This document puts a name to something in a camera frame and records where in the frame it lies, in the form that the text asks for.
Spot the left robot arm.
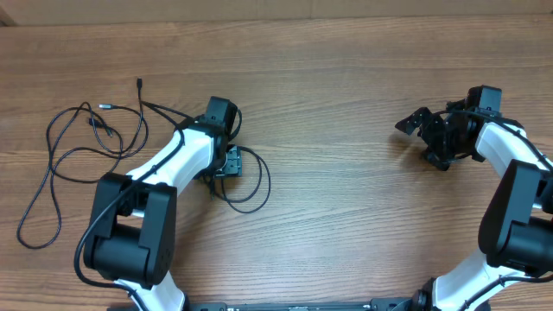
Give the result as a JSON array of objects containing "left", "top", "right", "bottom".
[{"left": 74, "top": 97, "right": 238, "bottom": 310}]

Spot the black cable bundle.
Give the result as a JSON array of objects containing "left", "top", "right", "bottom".
[{"left": 47, "top": 77, "right": 146, "bottom": 185}]

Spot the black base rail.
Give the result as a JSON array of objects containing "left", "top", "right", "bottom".
[{"left": 107, "top": 296, "right": 416, "bottom": 311}]

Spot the separated black usb cable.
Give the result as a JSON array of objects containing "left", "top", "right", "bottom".
[{"left": 16, "top": 103, "right": 150, "bottom": 251}]

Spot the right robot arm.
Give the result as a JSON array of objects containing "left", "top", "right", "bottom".
[{"left": 393, "top": 86, "right": 552, "bottom": 311}]

